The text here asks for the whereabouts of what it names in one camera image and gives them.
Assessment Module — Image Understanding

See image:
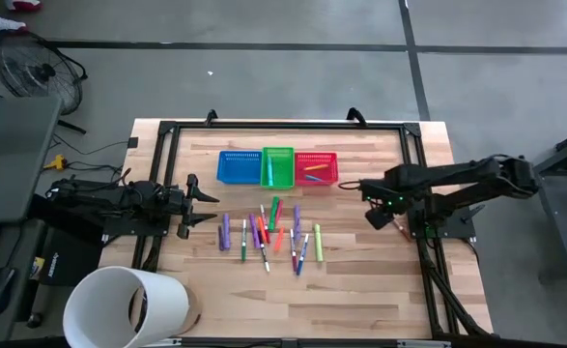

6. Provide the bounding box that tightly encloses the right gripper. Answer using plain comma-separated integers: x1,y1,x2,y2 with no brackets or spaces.
359,168,412,232

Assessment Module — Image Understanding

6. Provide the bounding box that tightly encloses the yellow plug connector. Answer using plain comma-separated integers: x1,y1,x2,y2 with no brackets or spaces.
43,154,68,171

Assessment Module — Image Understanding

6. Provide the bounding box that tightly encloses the green plastic basket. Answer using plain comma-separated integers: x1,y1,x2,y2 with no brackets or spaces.
260,146,297,190

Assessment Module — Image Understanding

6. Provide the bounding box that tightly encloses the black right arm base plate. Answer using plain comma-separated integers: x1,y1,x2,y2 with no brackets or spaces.
406,200,477,239

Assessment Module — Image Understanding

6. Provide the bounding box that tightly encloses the black floor fan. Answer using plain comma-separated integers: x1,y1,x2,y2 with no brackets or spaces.
0,29,89,134

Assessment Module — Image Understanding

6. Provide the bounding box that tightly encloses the white cylinder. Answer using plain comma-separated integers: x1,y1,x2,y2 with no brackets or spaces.
62,265,191,348

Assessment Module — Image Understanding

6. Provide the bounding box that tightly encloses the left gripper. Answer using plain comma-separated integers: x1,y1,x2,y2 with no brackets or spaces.
162,173,220,241

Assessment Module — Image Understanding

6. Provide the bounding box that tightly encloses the thin red dry-erase marker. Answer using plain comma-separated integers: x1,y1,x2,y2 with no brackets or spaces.
259,204,271,245

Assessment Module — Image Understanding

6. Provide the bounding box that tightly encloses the red plastic basket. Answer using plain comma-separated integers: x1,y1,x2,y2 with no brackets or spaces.
294,151,339,187

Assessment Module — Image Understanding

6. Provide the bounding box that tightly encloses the black case white logo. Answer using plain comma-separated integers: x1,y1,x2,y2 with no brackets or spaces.
39,226,105,286

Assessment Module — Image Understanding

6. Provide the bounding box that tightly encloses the thin maroon dry-erase marker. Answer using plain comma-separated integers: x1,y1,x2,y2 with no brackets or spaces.
289,228,298,273

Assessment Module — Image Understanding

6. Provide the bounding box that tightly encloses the black aluminium table frame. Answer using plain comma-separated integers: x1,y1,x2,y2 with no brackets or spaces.
130,119,495,348

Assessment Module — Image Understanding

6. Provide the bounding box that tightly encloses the person's shoe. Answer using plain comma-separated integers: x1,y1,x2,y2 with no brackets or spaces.
5,0,43,11
0,5,29,36

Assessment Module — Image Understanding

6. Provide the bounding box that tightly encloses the light green Sharpie highlighter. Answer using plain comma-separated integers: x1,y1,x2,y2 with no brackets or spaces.
313,223,324,263

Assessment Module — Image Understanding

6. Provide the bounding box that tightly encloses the black neighbouring table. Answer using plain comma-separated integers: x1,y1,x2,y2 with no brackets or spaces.
506,123,567,281

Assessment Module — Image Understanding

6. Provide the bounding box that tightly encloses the thin brown dry-erase marker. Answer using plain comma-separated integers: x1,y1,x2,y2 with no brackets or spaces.
392,219,412,243

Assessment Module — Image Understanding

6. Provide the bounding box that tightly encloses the blue plastic basket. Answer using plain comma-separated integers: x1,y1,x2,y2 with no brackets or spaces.
216,150,264,186

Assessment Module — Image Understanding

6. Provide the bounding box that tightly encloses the dark desk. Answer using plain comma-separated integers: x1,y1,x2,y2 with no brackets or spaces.
0,219,47,344

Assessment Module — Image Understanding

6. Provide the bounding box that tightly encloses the grey flat monitor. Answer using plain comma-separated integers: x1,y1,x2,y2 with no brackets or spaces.
0,95,63,224

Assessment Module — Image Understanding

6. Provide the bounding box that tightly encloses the thin black dry-erase marker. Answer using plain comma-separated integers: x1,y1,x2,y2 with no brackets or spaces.
258,236,271,274

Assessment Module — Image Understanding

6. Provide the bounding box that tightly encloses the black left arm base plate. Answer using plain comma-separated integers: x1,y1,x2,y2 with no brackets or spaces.
102,197,173,238

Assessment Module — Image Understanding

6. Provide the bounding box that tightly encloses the black floor cable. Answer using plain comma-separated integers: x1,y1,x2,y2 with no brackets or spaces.
50,132,132,159

